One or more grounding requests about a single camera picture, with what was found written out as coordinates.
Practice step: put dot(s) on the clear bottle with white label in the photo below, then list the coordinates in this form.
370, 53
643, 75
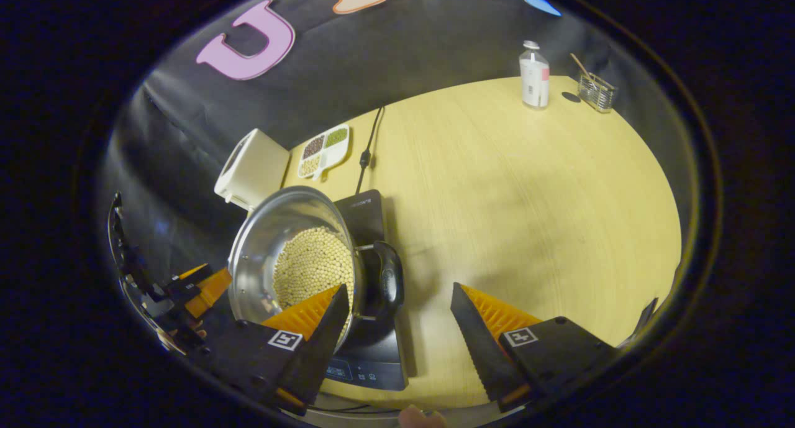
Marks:
534, 80

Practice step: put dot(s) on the wooden stick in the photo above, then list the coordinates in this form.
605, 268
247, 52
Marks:
581, 64

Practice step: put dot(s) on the small black round disc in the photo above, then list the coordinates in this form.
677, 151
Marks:
571, 97

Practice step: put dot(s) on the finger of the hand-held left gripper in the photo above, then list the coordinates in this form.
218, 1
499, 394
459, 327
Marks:
189, 274
211, 291

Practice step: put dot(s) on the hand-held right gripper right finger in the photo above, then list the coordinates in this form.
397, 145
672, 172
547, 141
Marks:
481, 353

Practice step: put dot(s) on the white boxy kitchen appliance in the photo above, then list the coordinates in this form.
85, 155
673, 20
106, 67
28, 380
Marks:
254, 167

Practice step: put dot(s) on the white divided bean tray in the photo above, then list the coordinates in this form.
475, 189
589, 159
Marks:
332, 156

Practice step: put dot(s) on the pile of yellow soybeans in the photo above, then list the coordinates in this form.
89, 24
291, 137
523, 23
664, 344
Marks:
304, 260

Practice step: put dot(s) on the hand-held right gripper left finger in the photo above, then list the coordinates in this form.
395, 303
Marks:
323, 359

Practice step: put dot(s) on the black induction cooktop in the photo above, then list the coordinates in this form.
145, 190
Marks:
372, 359

